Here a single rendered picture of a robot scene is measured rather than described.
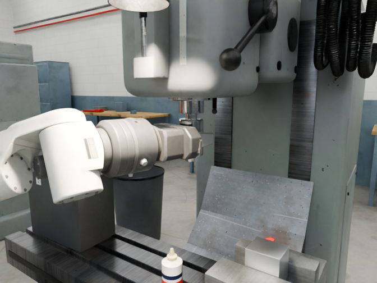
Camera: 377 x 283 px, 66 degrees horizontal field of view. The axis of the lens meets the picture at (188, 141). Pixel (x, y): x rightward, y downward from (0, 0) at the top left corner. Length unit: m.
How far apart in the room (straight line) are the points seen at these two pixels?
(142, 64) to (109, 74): 6.61
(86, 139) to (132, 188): 2.02
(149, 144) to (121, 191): 2.05
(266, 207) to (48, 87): 7.15
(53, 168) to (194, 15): 0.28
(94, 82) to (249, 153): 6.71
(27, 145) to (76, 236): 0.41
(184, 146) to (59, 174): 0.20
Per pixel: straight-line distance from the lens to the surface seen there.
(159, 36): 0.46
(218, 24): 0.45
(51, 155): 0.42
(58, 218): 0.87
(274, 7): 0.56
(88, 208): 0.81
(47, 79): 7.74
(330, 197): 0.89
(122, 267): 0.76
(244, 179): 0.93
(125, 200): 2.49
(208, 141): 0.55
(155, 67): 0.44
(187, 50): 0.45
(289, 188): 0.88
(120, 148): 0.42
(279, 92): 0.87
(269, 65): 0.60
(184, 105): 0.53
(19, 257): 0.96
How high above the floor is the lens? 1.32
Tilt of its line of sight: 10 degrees down
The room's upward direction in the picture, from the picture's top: straight up
